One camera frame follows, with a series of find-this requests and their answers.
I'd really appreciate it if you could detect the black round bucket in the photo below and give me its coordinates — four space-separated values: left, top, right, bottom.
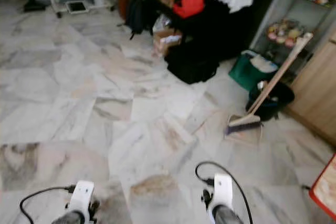
246 80 296 122

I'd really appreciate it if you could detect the green shopping bag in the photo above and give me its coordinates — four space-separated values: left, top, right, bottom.
228 49 279 93

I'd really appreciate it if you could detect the black duffel bag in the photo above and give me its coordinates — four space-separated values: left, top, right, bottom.
165 40 221 85

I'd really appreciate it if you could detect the light wooden cabinet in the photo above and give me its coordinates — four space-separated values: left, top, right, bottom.
286 24 336 147

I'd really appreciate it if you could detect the small printed cardboard box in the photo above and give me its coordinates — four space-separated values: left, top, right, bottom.
152 14 184 58

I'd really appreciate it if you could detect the pile of colourful fruits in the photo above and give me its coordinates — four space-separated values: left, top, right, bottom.
266 19 306 47

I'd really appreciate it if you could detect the black backpack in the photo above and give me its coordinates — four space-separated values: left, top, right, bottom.
124 0 153 39

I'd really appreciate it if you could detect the red fabric bag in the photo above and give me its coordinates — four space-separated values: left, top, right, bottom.
172 0 206 19

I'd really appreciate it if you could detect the grey metal shelf rack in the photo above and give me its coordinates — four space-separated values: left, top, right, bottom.
249 0 336 73

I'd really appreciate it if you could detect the white framed dark tablet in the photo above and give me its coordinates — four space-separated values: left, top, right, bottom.
65 1 89 15

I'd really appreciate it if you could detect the black stand base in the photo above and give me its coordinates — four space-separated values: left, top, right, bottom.
23 0 46 13

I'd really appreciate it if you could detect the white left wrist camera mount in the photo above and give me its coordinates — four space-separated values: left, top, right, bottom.
70 180 96 217

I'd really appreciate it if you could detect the wooden handled broom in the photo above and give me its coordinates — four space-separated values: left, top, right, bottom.
224 32 314 137

